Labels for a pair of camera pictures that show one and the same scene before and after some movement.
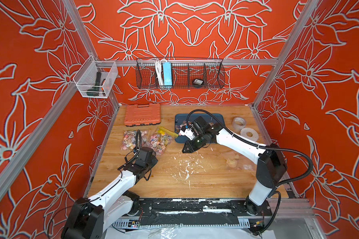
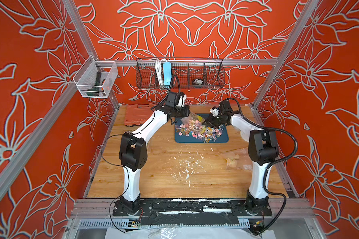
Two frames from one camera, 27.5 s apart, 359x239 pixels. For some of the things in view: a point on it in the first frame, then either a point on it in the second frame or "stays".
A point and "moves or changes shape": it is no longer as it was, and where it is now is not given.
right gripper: [191, 146] → [212, 120]
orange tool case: [135, 115] stays
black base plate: [196, 207] stays
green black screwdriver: [94, 91] stays
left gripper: [153, 160] → [186, 110]
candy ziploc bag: [160, 140] moves or changes shape
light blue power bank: [167, 73] stays
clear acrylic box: [95, 79] stays
